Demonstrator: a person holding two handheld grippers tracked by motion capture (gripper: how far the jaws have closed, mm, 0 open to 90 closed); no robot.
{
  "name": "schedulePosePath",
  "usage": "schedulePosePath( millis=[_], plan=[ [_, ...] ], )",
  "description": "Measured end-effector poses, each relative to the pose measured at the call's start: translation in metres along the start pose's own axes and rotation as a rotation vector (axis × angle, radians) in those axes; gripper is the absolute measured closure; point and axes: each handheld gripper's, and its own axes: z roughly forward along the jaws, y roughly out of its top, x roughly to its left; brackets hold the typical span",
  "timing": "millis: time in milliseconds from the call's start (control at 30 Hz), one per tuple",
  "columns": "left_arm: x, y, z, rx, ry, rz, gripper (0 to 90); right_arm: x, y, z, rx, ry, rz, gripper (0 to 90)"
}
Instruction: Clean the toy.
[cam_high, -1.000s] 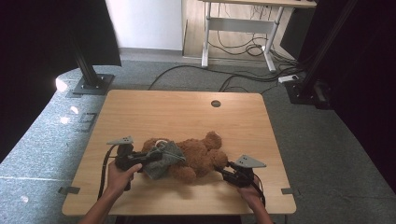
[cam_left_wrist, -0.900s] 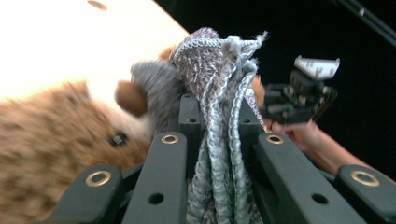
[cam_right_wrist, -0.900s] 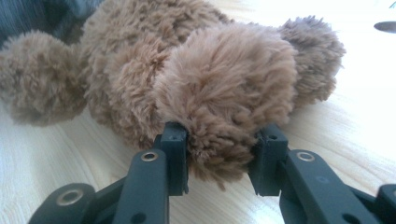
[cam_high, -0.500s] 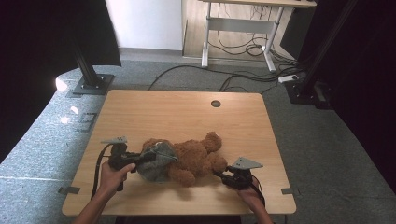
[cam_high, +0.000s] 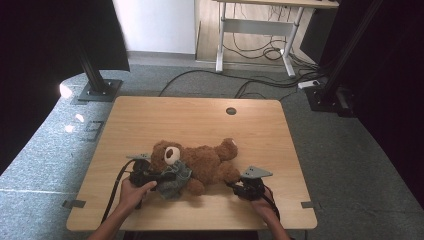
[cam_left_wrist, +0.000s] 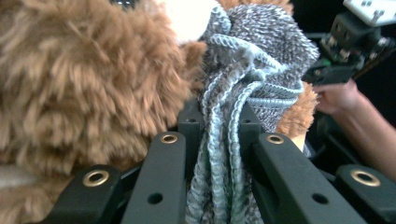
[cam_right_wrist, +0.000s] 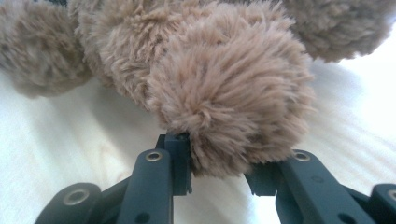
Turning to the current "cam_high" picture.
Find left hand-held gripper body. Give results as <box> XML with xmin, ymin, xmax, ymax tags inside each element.
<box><xmin>125</xmin><ymin>153</ymin><xmax>161</xmax><ymax>188</ymax></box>

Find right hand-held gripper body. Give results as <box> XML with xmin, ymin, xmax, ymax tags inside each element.
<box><xmin>238</xmin><ymin>165</ymin><xmax>274</xmax><ymax>202</ymax></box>

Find grey fluffy towel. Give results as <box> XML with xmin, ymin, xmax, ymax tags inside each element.
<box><xmin>156</xmin><ymin>159</ymin><xmax>193</xmax><ymax>201</ymax></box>

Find brown teddy bear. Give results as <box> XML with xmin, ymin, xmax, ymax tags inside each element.
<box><xmin>148</xmin><ymin>138</ymin><xmax>242</xmax><ymax>197</ymax></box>

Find person's right hand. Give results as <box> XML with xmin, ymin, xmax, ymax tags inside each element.
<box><xmin>249</xmin><ymin>188</ymin><xmax>278</xmax><ymax>218</ymax></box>

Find person's left hand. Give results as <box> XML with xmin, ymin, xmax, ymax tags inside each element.
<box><xmin>119</xmin><ymin>178</ymin><xmax>158</xmax><ymax>211</ymax></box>

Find grey tape strip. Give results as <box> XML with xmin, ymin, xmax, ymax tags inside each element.
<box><xmin>300</xmin><ymin>200</ymin><xmax>323</xmax><ymax>210</ymax></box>
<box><xmin>62</xmin><ymin>199</ymin><xmax>87</xmax><ymax>210</ymax></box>

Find black metal stand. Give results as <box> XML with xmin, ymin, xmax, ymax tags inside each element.
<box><xmin>304</xmin><ymin>0</ymin><xmax>384</xmax><ymax>118</ymax></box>
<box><xmin>71</xmin><ymin>33</ymin><xmax>124</xmax><ymax>103</ymax></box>

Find white power strip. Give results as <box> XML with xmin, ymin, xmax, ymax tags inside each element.
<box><xmin>297</xmin><ymin>79</ymin><xmax>321</xmax><ymax>90</ymax></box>

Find black curtain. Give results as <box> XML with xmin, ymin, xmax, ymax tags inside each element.
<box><xmin>299</xmin><ymin>0</ymin><xmax>424</xmax><ymax>216</ymax></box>
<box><xmin>0</xmin><ymin>0</ymin><xmax>132</xmax><ymax>171</ymax></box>

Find right hand-held gripper black cable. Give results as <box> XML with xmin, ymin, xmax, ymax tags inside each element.
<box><xmin>261</xmin><ymin>185</ymin><xmax>282</xmax><ymax>222</ymax></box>

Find hand-held gripper black cable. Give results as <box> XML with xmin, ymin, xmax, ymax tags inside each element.
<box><xmin>261</xmin><ymin>185</ymin><xmax>282</xmax><ymax>222</ymax></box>
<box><xmin>101</xmin><ymin>159</ymin><xmax>137</xmax><ymax>224</ymax></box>

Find left hand-held gripper black cable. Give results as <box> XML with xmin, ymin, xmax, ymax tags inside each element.
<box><xmin>101</xmin><ymin>159</ymin><xmax>137</xmax><ymax>224</ymax></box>

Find long black floor cable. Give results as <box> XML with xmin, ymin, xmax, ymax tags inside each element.
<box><xmin>158</xmin><ymin>68</ymin><xmax>321</xmax><ymax>100</ymax></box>

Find tangled black cables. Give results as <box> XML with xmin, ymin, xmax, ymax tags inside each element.
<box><xmin>222</xmin><ymin>4</ymin><xmax>323</xmax><ymax>78</ymax></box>

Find white desk frame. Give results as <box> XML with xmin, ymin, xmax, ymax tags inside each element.
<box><xmin>213</xmin><ymin>0</ymin><xmax>340</xmax><ymax>78</ymax></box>

